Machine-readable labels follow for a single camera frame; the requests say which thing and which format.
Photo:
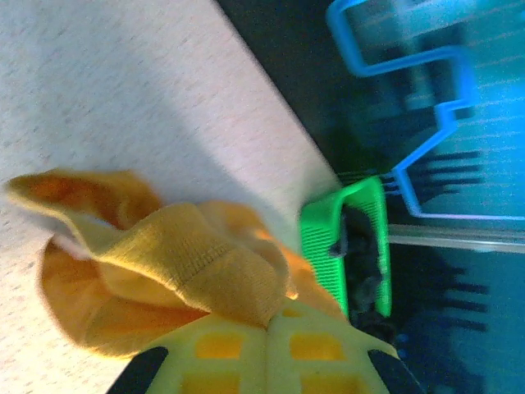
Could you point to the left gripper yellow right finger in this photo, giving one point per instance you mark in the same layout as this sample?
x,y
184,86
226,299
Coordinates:
x,y
357,361

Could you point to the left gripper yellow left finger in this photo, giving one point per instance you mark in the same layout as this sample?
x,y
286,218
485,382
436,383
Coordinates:
x,y
182,361

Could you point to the yellow t-shirt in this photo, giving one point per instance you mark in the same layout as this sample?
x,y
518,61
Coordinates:
x,y
180,254

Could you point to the black clamp screw part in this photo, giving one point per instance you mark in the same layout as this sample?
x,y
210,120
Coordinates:
x,y
361,246

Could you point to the green plastic basket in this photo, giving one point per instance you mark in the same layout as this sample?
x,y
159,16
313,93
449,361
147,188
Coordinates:
x,y
318,234

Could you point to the grey metal bar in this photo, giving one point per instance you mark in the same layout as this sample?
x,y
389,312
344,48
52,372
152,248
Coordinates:
x,y
459,237

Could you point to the blue plastic frame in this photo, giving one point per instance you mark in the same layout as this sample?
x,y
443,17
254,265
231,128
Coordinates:
x,y
447,111

